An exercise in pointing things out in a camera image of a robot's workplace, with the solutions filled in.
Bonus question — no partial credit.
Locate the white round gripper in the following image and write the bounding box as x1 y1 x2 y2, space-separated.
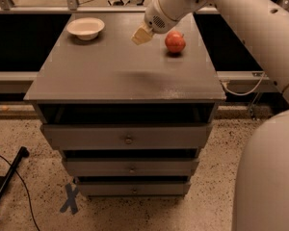
131 0 207 45

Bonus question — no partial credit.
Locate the red apple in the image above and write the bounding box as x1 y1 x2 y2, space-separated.
165 31 186 53

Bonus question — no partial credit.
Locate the white paper bowl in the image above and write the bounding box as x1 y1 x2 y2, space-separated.
66 17 105 40

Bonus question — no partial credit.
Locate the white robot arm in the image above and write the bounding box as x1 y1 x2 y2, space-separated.
132 0 289 231

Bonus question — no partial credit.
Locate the grey drawer cabinet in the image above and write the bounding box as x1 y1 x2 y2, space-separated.
25 13 225 186

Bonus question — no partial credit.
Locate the top grey drawer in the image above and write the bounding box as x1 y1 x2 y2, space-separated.
40 124 212 150

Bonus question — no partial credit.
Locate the grey drawer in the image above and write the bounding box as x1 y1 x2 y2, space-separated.
62 158 198 176
77 181 191 196
40 124 212 150

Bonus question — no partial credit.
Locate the middle grey drawer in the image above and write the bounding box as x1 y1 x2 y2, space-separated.
62 158 198 176

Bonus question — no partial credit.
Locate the bottom grey drawer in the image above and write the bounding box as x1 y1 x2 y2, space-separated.
77 181 191 196

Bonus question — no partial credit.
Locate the black stand leg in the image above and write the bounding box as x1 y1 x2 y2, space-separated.
0 146 29 199

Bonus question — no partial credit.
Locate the blue tape cross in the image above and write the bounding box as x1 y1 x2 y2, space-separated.
60 183 79 215

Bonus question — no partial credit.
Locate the white hanging cable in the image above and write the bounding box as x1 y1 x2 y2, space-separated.
221 71 267 97

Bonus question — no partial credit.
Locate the black floor cable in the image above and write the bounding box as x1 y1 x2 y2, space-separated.
0 146 41 231

